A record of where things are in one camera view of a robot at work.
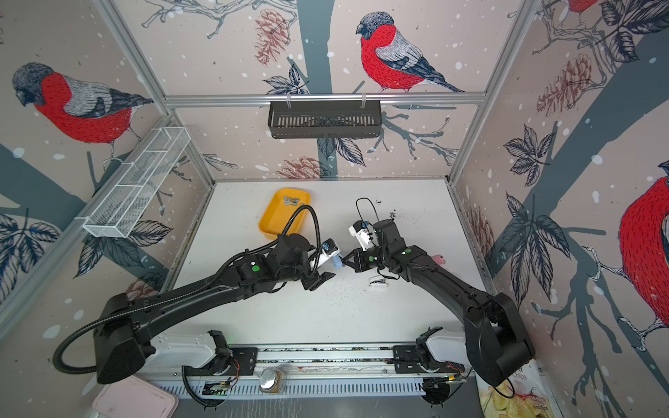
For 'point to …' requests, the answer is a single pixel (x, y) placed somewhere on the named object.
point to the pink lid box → (135, 397)
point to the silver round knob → (270, 380)
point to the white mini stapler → (379, 283)
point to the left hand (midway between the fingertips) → (328, 265)
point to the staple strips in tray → (290, 201)
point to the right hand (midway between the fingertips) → (342, 263)
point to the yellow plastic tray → (280, 210)
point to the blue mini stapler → (336, 261)
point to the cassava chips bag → (525, 394)
